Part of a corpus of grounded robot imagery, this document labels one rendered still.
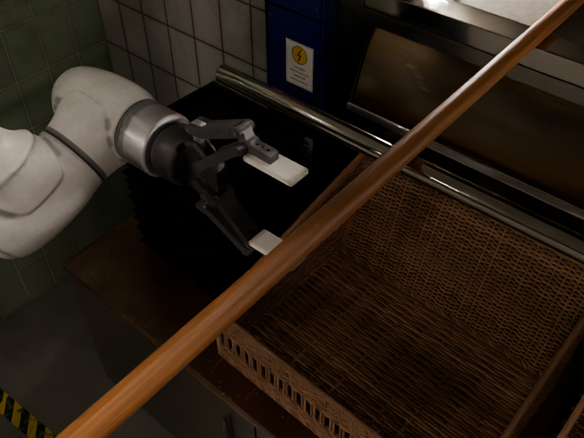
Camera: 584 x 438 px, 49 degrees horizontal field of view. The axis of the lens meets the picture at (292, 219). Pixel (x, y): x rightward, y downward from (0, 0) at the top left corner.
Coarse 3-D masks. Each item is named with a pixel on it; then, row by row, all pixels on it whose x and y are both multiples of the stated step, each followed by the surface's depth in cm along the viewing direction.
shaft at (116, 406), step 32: (576, 0) 110; (544, 32) 103; (512, 64) 97; (480, 96) 92; (416, 128) 84; (384, 160) 80; (352, 192) 75; (320, 224) 72; (288, 256) 69; (256, 288) 66; (192, 320) 63; (224, 320) 63; (160, 352) 60; (192, 352) 61; (128, 384) 58; (160, 384) 59; (96, 416) 55; (128, 416) 57
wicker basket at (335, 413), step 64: (384, 192) 140; (320, 256) 146; (384, 256) 145; (448, 256) 134; (256, 320) 138; (320, 320) 138; (384, 320) 138; (448, 320) 138; (512, 320) 129; (576, 320) 120; (256, 384) 128; (320, 384) 127; (384, 384) 128; (448, 384) 127; (512, 384) 127
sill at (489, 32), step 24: (384, 0) 119; (408, 0) 116; (432, 0) 116; (432, 24) 115; (456, 24) 112; (480, 24) 110; (504, 24) 110; (480, 48) 111; (504, 48) 108; (552, 48) 104; (576, 48) 104; (552, 72) 105; (576, 72) 102
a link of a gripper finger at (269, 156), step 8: (248, 128) 71; (248, 136) 71; (248, 144) 71; (256, 144) 71; (264, 144) 71; (248, 152) 72; (256, 152) 71; (264, 152) 70; (272, 152) 70; (264, 160) 71; (272, 160) 70
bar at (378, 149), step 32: (224, 64) 102; (256, 96) 97; (288, 96) 95; (320, 128) 92; (352, 128) 90; (416, 160) 85; (448, 192) 82; (480, 192) 80; (512, 224) 78; (544, 224) 76; (576, 256) 74
